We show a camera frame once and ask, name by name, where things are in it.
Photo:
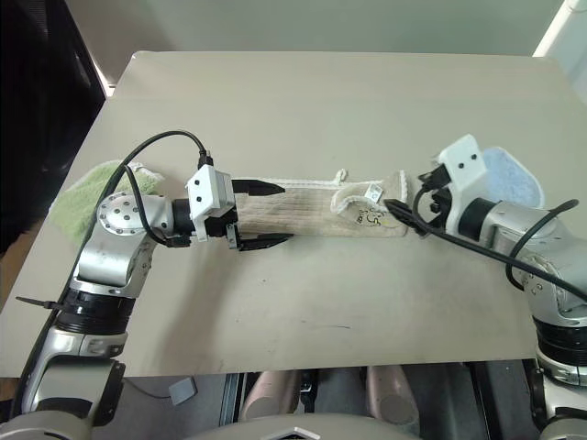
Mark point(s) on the silver robot torso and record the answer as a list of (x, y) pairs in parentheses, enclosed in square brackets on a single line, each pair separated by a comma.
[(298, 428)]

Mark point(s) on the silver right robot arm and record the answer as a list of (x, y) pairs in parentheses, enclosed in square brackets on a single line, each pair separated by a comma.
[(546, 270)]

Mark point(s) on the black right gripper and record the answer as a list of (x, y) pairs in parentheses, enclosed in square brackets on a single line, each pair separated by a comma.
[(435, 192)]

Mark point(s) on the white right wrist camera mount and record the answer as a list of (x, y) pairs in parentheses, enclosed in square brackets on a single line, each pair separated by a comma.
[(464, 167)]

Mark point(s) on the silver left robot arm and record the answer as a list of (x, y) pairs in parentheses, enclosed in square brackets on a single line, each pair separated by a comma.
[(112, 261)]

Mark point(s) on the white post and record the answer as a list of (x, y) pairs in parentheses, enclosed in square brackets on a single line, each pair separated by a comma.
[(559, 27)]

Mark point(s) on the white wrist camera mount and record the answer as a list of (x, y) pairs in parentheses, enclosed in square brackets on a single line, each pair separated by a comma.
[(207, 188), (464, 167)]

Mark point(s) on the black zip tie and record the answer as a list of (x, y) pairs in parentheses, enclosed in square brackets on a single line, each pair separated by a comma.
[(39, 302)]

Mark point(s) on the green terry towel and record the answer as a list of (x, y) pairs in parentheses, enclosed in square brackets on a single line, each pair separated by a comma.
[(85, 197)]

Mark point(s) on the small grey box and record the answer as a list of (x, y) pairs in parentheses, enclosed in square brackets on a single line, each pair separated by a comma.
[(183, 391)]

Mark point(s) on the beige ribbed towel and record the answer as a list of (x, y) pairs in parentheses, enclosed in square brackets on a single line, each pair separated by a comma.
[(298, 211)]

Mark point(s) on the light blue terry towel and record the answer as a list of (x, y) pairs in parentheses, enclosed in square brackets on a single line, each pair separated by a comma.
[(511, 179)]

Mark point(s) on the pinkish rounded cylinder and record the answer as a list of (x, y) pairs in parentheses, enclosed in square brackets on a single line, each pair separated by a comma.
[(394, 399), (266, 396)]

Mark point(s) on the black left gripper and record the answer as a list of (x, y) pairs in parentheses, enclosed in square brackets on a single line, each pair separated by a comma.
[(222, 225)]

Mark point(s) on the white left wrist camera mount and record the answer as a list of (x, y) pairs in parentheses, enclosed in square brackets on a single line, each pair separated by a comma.
[(207, 188)]

